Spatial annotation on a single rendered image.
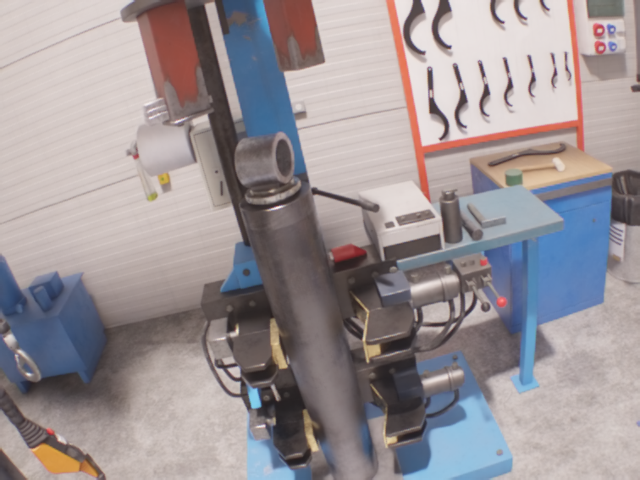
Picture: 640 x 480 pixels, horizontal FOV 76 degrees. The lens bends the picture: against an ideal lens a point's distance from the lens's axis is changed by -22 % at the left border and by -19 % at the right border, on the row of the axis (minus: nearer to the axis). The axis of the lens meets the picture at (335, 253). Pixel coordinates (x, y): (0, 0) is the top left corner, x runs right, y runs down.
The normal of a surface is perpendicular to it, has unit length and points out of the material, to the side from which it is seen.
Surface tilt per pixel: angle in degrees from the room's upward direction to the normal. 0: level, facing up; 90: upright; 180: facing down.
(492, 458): 0
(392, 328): 0
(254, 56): 90
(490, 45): 90
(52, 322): 90
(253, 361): 0
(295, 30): 90
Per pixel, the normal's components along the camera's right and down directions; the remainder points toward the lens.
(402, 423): -0.20, -0.86
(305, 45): 0.60, 0.27
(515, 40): 0.12, 0.45
